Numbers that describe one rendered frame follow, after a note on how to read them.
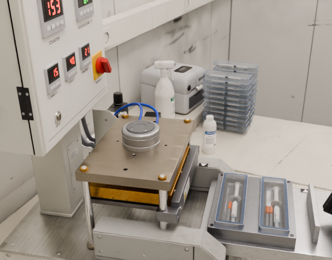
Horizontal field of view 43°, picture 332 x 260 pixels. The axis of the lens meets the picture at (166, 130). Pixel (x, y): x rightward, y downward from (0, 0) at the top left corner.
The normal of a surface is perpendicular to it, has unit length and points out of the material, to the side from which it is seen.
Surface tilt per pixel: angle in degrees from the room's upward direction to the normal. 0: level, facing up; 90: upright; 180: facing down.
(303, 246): 0
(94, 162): 0
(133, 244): 90
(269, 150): 0
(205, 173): 90
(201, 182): 90
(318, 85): 90
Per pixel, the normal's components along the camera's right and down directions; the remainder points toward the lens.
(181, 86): -0.51, 0.32
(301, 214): -0.02, -0.90
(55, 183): -0.22, 0.43
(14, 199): 0.91, 0.16
